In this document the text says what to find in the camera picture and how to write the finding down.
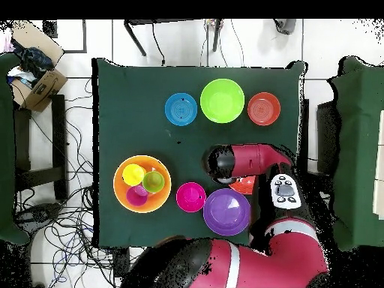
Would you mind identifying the tangle of black cables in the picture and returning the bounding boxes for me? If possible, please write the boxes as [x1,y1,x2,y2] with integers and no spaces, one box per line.
[14,77,133,288]

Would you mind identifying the black bench stand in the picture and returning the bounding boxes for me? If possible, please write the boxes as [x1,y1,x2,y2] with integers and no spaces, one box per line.
[13,94,69,200]

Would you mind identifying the purple bowl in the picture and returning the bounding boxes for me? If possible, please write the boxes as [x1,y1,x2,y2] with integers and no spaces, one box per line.
[202,187,252,237]

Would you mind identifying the wide red bowl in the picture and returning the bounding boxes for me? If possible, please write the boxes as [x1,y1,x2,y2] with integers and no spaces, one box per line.
[228,175,258,196]

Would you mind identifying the cardboard box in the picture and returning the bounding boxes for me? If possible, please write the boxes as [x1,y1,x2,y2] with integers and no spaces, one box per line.
[10,20,68,113]

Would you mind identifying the green bowl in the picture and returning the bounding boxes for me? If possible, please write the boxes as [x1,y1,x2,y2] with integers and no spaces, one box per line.
[199,78,246,125]

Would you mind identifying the green covered table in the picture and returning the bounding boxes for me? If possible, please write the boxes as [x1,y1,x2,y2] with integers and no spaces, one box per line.
[325,56,384,251]
[0,52,31,245]

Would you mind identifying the person's foot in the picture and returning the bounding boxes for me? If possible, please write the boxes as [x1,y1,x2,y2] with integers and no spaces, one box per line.
[272,18,297,35]

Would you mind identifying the green cup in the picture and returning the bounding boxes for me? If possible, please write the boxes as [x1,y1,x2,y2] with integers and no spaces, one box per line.
[142,170,166,194]

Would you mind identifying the blue bowl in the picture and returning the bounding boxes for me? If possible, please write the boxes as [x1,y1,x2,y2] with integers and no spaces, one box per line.
[163,91,198,127]

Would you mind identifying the large orange bowl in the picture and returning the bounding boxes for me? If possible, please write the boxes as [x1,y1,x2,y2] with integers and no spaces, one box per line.
[112,154,173,215]

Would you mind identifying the black chair base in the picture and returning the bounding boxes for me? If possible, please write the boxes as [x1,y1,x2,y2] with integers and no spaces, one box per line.
[17,202,62,230]

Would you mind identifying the black metal table frame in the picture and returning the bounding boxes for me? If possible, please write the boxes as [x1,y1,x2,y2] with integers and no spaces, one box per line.
[123,18,224,57]

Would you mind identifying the dark green table cloth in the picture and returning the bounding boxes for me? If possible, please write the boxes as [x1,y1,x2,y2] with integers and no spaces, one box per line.
[95,58,305,248]

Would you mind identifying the pink bowl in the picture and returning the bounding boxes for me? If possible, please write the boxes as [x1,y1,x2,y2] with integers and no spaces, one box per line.
[175,181,207,214]

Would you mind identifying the yellow cup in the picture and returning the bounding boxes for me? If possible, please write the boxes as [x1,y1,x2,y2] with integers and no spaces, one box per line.
[121,163,146,187]

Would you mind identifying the purple cup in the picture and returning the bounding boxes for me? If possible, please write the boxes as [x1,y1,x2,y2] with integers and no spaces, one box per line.
[125,184,149,208]

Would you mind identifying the small orange bowl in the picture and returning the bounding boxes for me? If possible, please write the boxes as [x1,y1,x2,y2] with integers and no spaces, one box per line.
[247,91,282,127]

